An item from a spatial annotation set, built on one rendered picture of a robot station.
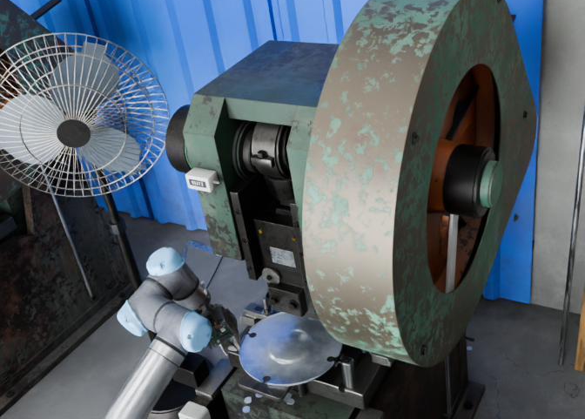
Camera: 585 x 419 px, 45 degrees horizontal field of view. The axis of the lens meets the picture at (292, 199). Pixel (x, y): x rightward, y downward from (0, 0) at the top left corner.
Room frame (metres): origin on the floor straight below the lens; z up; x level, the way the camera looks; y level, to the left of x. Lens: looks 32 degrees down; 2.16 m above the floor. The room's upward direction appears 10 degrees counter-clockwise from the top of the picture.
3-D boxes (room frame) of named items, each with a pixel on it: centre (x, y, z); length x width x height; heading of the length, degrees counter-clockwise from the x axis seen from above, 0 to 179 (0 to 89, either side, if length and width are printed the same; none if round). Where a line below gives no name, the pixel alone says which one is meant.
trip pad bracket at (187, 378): (1.55, 0.39, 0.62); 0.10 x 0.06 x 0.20; 55
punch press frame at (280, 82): (1.68, -0.08, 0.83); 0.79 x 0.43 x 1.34; 145
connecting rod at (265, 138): (1.56, 0.00, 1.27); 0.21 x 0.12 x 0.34; 145
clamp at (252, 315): (1.66, 0.14, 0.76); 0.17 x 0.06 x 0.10; 55
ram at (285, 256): (1.53, 0.03, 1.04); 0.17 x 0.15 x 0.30; 145
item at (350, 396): (1.56, 0.00, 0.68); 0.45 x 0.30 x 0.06; 55
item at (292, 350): (1.46, 0.07, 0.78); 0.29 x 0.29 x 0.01
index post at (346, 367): (1.36, -0.07, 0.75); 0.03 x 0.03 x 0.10; 55
